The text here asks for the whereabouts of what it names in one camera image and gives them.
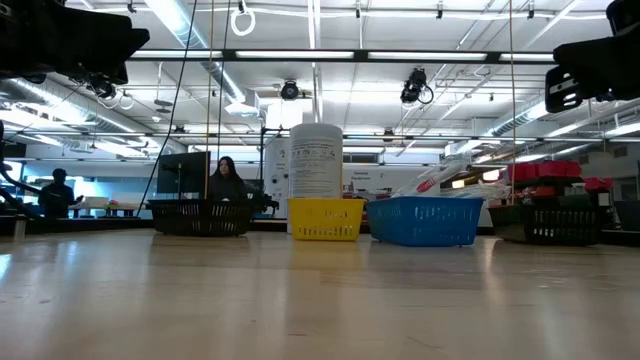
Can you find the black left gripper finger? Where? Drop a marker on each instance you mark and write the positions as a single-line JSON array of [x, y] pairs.
[[110, 45]]

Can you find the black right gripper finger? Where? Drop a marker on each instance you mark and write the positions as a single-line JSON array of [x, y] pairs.
[[605, 52]]

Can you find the red toothbrush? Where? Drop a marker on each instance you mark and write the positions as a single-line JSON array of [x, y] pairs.
[[427, 185]]

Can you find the red storage bin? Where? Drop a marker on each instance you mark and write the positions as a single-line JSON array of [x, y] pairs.
[[597, 183]]

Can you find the row of red storage bins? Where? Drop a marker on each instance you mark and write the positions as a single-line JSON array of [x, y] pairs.
[[550, 170]]

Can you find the orange storage bin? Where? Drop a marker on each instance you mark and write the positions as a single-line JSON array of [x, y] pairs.
[[545, 191]]

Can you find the black slotted plastic basket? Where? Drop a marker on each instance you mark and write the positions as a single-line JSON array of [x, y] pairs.
[[565, 225], [200, 217]]

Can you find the black computer monitor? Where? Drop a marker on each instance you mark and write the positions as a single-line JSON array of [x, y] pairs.
[[192, 172]]

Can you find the person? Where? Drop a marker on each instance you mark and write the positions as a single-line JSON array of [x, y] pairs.
[[227, 185], [57, 197]]

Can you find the dark monitor screen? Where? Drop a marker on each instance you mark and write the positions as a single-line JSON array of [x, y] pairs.
[[256, 189]]

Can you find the blue slotted plastic basket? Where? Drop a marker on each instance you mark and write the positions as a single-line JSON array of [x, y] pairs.
[[425, 220]]

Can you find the white wipes canister yellow label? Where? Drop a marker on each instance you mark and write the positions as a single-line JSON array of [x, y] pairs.
[[316, 165]]

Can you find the yellow slotted plastic basket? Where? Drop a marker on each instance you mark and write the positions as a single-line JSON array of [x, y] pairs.
[[325, 217]]

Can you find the black camera cluster on mount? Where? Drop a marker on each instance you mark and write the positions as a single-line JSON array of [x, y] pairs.
[[102, 89]]

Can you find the silver ventilation duct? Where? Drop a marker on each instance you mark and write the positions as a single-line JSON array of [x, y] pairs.
[[50, 107]]

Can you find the black ceiling-mounted camera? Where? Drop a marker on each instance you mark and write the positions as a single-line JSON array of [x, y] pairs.
[[289, 91], [414, 85]]

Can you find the small white post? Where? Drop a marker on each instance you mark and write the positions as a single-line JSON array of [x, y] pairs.
[[20, 227]]

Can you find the black metal rig frame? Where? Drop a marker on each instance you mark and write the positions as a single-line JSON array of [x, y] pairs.
[[360, 55]]

